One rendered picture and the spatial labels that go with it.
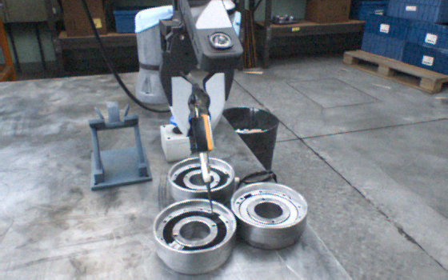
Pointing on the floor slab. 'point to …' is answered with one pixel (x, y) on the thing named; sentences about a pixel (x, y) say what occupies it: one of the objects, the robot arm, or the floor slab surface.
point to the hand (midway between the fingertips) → (198, 128)
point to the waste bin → (263, 118)
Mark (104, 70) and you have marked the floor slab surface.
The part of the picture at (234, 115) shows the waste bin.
